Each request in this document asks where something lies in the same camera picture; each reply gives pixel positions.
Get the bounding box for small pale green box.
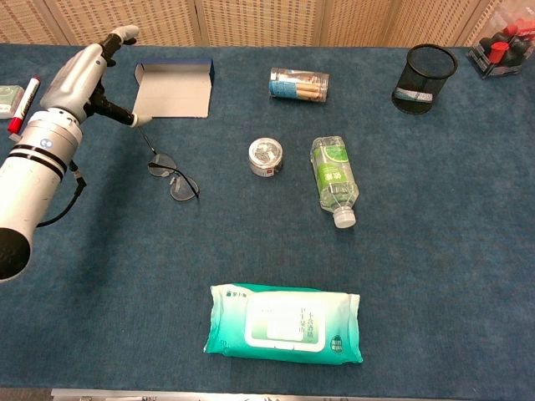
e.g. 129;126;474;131
0;84;25;120

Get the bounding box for clear jar with wooden sticks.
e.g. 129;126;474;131
267;66;330;105

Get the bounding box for black mesh pen holder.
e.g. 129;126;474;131
390;43;459;116

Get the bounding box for clear box of red-black items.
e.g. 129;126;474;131
466;16;535;80

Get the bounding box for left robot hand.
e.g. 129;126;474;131
39;24;154;128

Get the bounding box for green wet wipes pack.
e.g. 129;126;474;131
203;282;364;365

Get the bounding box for round clear paper clip tin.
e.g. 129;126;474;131
247;137;285;179

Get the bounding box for grey metal table rail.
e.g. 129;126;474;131
50;387;535;401

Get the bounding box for red and white marker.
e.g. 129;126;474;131
7;74;42;141

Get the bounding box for woven wicker folding screen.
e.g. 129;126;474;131
0;0;535;48

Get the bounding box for blue felt table cloth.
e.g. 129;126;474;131
0;43;535;398

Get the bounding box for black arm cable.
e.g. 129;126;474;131
37;160;89;229

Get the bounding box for thin-framed eyeglasses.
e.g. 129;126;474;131
137;124;201;204

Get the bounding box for clear bottle with green label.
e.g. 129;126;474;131
309;135;360;230

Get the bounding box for open blue cardboard box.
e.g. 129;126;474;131
130;58;216;120

